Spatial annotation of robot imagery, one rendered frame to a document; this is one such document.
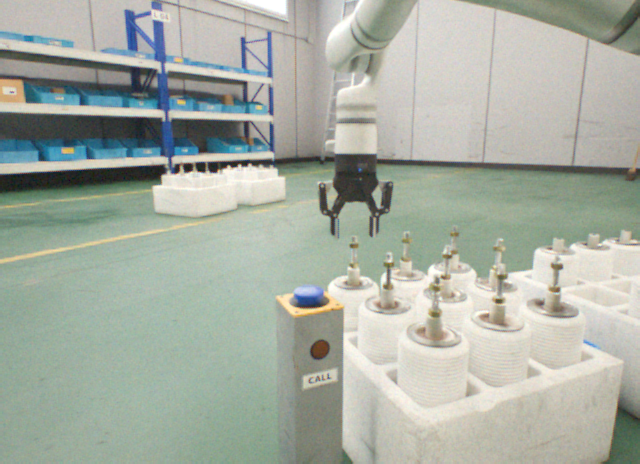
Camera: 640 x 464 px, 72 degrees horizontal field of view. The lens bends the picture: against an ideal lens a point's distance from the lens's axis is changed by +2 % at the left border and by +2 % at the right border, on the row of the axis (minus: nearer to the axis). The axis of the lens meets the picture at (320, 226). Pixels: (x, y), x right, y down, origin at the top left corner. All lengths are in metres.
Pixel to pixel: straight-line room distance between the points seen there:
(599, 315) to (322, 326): 0.66
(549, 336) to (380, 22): 0.53
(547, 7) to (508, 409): 0.49
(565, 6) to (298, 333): 0.44
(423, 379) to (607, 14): 0.46
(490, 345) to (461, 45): 6.94
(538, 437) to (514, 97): 6.57
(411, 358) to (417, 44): 7.31
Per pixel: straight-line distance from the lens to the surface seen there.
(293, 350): 0.56
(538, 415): 0.74
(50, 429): 1.01
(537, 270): 1.18
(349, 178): 0.78
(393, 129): 7.83
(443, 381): 0.63
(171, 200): 3.04
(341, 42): 0.74
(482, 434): 0.68
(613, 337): 1.06
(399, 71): 7.86
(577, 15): 0.52
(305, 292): 0.56
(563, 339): 0.79
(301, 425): 0.62
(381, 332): 0.71
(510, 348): 0.70
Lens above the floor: 0.53
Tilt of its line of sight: 12 degrees down
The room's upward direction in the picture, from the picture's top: straight up
